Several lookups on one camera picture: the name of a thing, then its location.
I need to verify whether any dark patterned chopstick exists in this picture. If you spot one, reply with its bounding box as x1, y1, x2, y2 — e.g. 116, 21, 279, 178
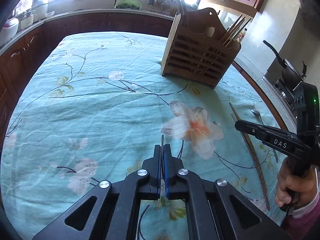
229, 101, 271, 210

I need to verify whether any steel fork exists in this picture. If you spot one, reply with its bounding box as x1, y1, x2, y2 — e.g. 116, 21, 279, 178
161, 134, 164, 180

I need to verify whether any light bamboo chopstick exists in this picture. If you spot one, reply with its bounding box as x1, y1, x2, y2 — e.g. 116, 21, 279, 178
227, 18, 252, 45

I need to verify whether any patterned wooden chopstick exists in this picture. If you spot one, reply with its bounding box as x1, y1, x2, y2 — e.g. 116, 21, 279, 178
221, 15, 245, 46

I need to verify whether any right hand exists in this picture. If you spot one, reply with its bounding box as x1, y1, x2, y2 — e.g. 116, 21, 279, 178
274, 158, 317, 207

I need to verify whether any gas stove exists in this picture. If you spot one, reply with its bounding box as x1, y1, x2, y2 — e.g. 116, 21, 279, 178
263, 77, 297, 122

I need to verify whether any black wok pan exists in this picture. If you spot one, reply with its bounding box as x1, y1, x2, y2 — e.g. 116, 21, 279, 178
263, 40, 307, 91

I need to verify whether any steel spoon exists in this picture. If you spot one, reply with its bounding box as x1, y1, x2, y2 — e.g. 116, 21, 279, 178
251, 108, 279, 163

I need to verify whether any teal floral tablecloth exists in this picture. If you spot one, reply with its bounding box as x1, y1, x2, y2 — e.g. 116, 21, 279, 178
1, 32, 285, 239

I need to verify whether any wooden utensil holder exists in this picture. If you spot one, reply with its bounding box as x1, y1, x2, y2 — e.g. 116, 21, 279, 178
161, 8, 241, 88

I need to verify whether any green colander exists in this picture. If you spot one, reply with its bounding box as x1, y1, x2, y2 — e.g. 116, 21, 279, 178
114, 0, 142, 10

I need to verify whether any white pink rice cooker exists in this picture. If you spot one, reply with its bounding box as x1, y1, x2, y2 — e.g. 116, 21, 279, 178
0, 18, 19, 47

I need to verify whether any small steel cooker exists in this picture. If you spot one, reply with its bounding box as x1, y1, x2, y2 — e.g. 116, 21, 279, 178
20, 10, 34, 30

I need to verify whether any white cooker pot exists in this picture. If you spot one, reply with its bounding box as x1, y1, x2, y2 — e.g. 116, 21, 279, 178
31, 1, 49, 22

